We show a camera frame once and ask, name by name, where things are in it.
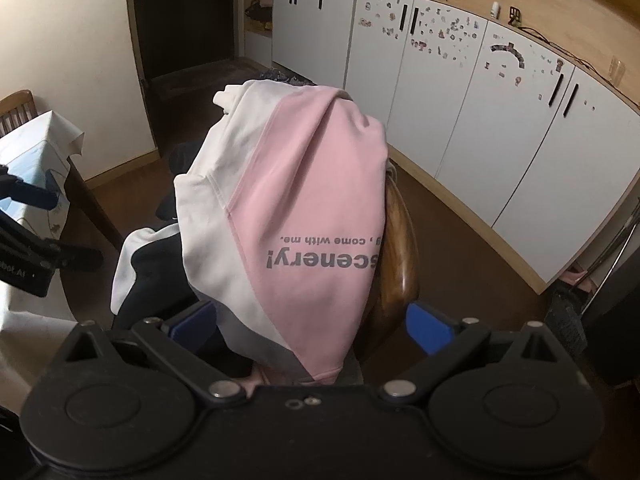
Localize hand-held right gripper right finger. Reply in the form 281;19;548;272
377;301;581;403

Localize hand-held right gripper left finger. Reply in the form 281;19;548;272
50;300;251;403

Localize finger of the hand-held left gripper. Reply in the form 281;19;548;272
0;164;59;210
0;210;104;272

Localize pink and white towel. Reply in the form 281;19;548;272
110;80;391;386

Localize blue white printed tablecloth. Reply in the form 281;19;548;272
0;110;86;411

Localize glossy wooden chair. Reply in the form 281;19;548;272
360;160;423;361

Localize slatted wooden chair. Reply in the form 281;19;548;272
0;90;37;136

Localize dark doormat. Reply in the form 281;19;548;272
150;57;271;103

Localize white cabinet row with stickers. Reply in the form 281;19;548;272
271;0;640;296

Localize dark door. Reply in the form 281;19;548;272
125;0;236;92

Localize pile of shoes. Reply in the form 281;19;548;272
257;66;313;87

